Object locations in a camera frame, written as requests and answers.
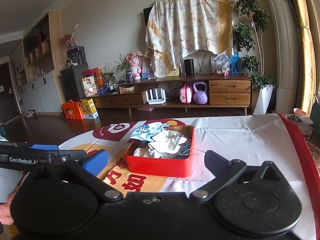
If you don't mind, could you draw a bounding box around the cream white cloth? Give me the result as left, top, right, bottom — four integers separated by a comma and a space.
144, 129, 191, 159

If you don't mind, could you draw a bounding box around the cartoon print face mask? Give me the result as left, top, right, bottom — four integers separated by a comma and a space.
130, 122, 169, 142

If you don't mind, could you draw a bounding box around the white speckled soft pad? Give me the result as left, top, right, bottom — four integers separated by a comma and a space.
133, 147, 150, 158

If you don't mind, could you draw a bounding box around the person's left hand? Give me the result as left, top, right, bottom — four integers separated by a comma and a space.
0, 192, 16, 225

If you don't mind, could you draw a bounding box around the orange gift bag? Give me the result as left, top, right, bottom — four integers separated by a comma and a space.
62, 100, 84, 120

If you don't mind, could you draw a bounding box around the red metal tin box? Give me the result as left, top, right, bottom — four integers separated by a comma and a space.
125, 125, 194, 178

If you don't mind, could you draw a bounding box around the blue fabric piece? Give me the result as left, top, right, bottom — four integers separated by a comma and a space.
176, 145, 190, 159

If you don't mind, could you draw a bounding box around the yellow carton box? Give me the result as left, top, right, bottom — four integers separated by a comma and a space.
80, 99, 99, 119

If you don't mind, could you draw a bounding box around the black mini fridge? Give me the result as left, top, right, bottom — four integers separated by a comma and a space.
60, 63, 89, 101

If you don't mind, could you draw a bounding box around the cream snack box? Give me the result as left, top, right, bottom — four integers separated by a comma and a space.
82, 76, 98, 97

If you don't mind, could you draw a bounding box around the purple kettlebell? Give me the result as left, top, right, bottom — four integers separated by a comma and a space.
193, 81, 208, 105

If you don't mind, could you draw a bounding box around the wooden TV console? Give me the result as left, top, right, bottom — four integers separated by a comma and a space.
93, 74, 252, 115

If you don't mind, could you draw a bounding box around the white square planter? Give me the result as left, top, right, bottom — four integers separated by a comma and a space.
253, 85, 274, 115

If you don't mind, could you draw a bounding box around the coffee machine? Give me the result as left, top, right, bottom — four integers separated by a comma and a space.
67, 46, 87, 66

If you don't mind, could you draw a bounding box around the white wifi router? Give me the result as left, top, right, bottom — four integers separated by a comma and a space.
145, 88, 167, 105

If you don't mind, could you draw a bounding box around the small potted green plant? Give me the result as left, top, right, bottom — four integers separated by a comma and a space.
115, 52, 134, 83

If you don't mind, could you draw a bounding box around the black cylinder speaker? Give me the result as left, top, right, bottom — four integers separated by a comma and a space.
184, 59, 195, 76

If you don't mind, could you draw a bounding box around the clear plastic bag of items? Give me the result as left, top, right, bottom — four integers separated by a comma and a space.
213, 52, 231, 77

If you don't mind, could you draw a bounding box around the pink plush doll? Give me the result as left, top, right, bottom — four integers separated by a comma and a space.
126, 51, 142, 80

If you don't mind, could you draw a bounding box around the yellow curtain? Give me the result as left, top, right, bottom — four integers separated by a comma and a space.
294, 0, 316, 115

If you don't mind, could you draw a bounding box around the tall green potted tree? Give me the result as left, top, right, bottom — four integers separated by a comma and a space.
233, 0, 274, 89

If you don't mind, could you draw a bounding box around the floral sheet over TV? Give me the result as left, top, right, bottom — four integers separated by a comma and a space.
145, 0, 235, 77

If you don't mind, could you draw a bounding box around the wooden wall cabinet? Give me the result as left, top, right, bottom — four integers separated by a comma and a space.
9, 11, 65, 115

